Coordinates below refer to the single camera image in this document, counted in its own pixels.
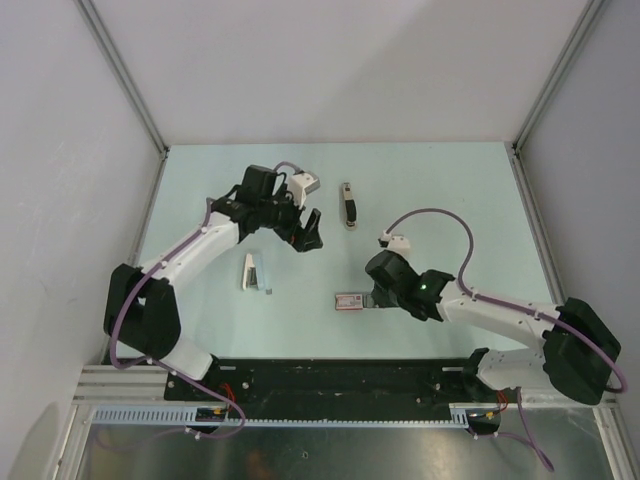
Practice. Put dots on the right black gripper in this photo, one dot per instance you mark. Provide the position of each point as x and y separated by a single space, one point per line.
380 300

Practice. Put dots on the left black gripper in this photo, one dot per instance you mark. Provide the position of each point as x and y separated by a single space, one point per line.
301 239

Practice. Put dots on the red white staple box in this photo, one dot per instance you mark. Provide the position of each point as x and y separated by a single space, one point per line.
354 302

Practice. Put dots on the black silver stapler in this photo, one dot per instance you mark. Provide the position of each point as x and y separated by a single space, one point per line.
349 207

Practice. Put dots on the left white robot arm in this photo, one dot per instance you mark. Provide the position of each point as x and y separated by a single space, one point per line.
142 308

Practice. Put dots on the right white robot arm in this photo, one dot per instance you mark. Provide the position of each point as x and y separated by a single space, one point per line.
567 347

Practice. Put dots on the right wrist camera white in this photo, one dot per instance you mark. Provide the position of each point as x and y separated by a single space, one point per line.
397 243

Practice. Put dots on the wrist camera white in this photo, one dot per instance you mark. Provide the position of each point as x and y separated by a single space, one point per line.
301 185
397 243

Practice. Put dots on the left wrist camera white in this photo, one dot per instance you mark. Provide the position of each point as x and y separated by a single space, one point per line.
301 185

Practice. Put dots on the grey cable duct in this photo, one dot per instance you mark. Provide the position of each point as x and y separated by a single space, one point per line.
201 416

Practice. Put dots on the right aluminium side rail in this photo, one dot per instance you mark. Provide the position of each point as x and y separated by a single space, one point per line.
545 268

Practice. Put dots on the left aluminium frame post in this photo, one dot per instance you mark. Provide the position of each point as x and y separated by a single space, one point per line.
116 63

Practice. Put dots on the aluminium frame post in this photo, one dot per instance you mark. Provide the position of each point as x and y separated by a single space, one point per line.
576 41
116 63

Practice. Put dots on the front aluminium rail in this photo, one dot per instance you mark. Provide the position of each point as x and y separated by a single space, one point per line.
145 385

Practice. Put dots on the right aluminium frame post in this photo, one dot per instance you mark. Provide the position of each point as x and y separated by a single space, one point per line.
576 41

